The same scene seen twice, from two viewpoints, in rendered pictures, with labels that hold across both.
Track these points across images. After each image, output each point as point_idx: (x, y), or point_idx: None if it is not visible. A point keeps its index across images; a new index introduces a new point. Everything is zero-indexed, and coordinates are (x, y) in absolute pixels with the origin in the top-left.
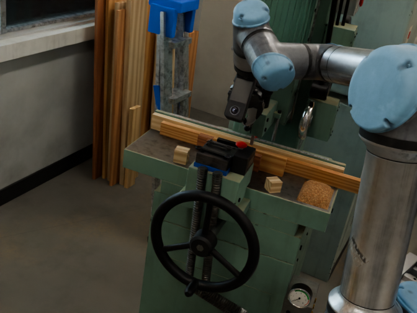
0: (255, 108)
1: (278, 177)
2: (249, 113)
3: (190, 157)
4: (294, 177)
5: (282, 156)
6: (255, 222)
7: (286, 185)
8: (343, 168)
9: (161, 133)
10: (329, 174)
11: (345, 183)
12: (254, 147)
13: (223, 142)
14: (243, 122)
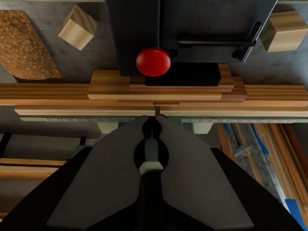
0: (63, 229)
1: (96, 67)
2: (118, 171)
3: (252, 47)
4: (78, 76)
5: (97, 98)
6: None
7: (71, 49)
8: (18, 112)
9: (302, 86)
10: (28, 96)
11: (5, 90)
12: (153, 105)
13: (205, 74)
14: (156, 122)
